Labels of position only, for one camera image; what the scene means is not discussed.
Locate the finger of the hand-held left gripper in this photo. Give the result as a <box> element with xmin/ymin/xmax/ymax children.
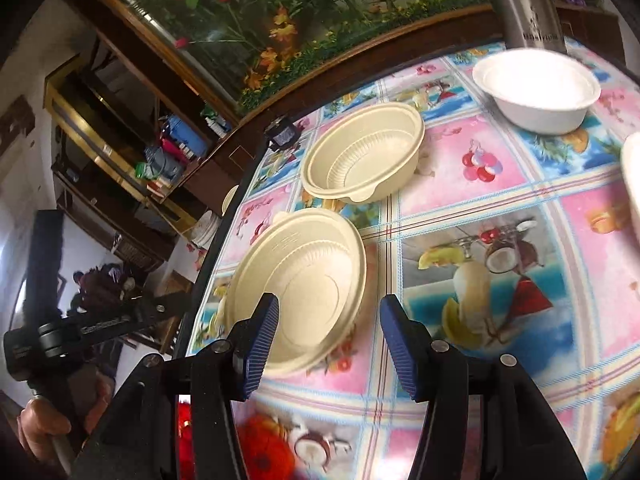
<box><xmin>62</xmin><ymin>294</ymin><xmax>171</xmax><ymax>356</ymax></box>

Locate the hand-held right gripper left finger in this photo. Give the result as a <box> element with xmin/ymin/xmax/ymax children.
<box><xmin>72</xmin><ymin>293</ymin><xmax>280</xmax><ymax>480</ymax></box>

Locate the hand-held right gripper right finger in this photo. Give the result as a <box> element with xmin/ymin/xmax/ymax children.
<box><xmin>379</xmin><ymin>294</ymin><xmax>571</xmax><ymax>480</ymax></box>

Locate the beige plastic plate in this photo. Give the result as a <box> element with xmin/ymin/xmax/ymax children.
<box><xmin>223</xmin><ymin>207</ymin><xmax>368</xmax><ymax>377</ymax></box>

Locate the beige plastic bowl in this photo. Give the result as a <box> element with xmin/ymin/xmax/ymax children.
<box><xmin>301</xmin><ymin>102</ymin><xmax>426</xmax><ymax>204</ymax></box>

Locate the white plate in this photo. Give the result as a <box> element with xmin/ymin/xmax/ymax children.
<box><xmin>620</xmin><ymin>132</ymin><xmax>640</xmax><ymax>242</ymax></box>

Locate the person's left hand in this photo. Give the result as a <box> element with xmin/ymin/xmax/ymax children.
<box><xmin>16</xmin><ymin>377</ymin><xmax>116</xmax><ymax>462</ymax></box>

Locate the white bucket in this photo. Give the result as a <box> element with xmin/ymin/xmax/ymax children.
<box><xmin>191</xmin><ymin>210</ymin><xmax>222</xmax><ymax>250</ymax></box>

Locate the fruit printed tablecloth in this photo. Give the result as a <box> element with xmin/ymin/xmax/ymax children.
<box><xmin>187</xmin><ymin>44</ymin><xmax>640</xmax><ymax>480</ymax></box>

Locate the blue plastic bucket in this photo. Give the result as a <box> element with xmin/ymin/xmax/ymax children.
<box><xmin>145</xmin><ymin>146</ymin><xmax>183</xmax><ymax>181</ymax></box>

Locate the wooden shelf unit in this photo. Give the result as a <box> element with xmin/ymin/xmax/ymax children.
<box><xmin>44</xmin><ymin>0</ymin><xmax>261</xmax><ymax>271</ymax></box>

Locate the blue jug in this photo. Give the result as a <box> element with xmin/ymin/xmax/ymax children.
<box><xmin>167</xmin><ymin>114</ymin><xmax>210</xmax><ymax>158</ymax></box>

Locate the small black device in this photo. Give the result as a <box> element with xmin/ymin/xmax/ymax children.
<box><xmin>264</xmin><ymin>116</ymin><xmax>302</xmax><ymax>152</ymax></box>

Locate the white bottle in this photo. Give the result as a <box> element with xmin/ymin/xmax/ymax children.
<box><xmin>202</xmin><ymin>105</ymin><xmax>232</xmax><ymax>136</ymax></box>

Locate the white foam bowl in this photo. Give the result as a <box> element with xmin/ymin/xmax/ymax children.
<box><xmin>472</xmin><ymin>48</ymin><xmax>602</xmax><ymax>136</ymax></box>

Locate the stainless steel flask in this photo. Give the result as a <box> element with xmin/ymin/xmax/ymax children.
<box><xmin>480</xmin><ymin>0</ymin><xmax>568</xmax><ymax>53</ymax></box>

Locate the wooden side shelf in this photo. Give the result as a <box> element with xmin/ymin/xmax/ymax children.
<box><xmin>537</xmin><ymin>0</ymin><xmax>626</xmax><ymax>56</ymax></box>

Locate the floral wall picture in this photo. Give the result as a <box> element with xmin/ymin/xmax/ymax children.
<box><xmin>95</xmin><ymin>0</ymin><xmax>497</xmax><ymax>117</ymax></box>

